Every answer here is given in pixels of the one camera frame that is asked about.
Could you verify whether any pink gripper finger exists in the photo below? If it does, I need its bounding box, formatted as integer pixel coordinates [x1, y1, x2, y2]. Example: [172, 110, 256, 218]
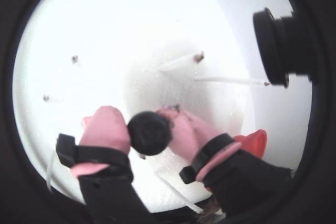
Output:
[56, 105, 158, 224]
[156, 107, 292, 224]

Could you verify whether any dark blueberry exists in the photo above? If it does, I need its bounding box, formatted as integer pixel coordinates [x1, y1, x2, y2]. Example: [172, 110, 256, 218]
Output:
[127, 111, 173, 156]

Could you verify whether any red collapsible cup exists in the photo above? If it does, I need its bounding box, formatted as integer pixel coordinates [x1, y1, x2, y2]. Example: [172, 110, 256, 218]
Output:
[206, 129, 268, 193]

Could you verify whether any white pipe cleaner stem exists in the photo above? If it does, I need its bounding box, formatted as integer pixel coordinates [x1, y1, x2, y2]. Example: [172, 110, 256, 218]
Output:
[46, 152, 58, 191]
[158, 50, 205, 73]
[156, 172, 205, 215]
[194, 76, 270, 88]

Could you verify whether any white foam board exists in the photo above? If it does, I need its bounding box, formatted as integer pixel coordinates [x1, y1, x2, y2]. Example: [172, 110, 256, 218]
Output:
[12, 0, 313, 214]

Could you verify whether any black wrist camera lens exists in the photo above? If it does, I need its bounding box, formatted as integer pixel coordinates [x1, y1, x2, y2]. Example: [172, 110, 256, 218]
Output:
[252, 7, 316, 88]

